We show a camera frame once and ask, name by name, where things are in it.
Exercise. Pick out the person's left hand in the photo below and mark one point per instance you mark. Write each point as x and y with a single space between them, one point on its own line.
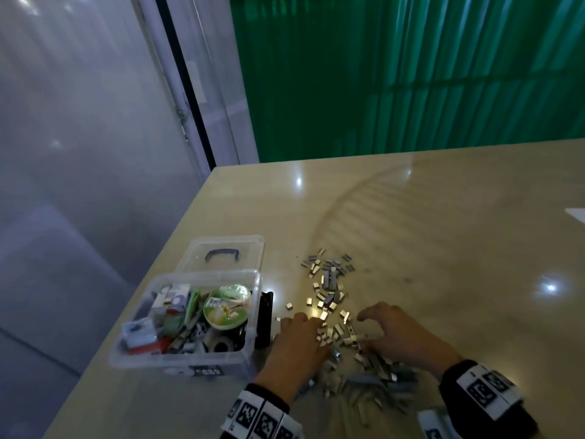
297 352

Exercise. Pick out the person's right hand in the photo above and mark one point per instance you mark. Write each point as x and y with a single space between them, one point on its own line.
407 338

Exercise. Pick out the small clear tape roll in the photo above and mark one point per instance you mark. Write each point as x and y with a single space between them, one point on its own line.
219 343

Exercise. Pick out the pile of metal staple strips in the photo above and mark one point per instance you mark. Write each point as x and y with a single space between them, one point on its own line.
329 269

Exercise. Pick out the green sticky note pad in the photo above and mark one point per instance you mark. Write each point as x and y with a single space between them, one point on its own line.
192 306

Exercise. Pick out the small white staple box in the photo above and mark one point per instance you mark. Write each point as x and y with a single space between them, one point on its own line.
172 299

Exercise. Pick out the red stapler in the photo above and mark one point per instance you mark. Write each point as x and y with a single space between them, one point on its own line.
146 346

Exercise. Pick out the transparent storage box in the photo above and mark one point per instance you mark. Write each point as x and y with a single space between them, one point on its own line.
128 356

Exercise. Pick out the transparent box lid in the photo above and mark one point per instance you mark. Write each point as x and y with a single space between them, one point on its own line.
247 244

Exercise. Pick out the white paper sheet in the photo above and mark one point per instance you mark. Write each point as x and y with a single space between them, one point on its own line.
577 215

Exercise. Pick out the green curtain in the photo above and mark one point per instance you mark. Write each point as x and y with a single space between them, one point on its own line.
411 68

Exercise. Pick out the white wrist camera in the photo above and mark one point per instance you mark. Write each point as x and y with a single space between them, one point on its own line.
439 425

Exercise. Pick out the black window post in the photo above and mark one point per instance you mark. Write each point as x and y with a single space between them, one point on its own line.
187 82

